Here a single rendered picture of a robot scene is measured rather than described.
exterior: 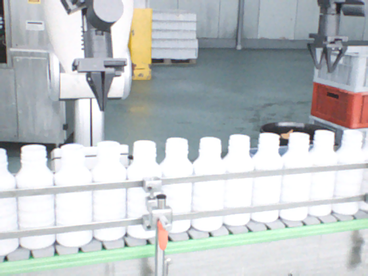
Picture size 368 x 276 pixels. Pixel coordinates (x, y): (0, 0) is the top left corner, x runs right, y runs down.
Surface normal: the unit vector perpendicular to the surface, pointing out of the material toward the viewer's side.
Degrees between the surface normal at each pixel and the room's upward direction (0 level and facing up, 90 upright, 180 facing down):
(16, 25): 90
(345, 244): 90
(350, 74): 90
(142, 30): 90
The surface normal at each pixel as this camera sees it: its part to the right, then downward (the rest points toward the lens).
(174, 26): 0.38, 0.28
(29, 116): 0.04, 0.28
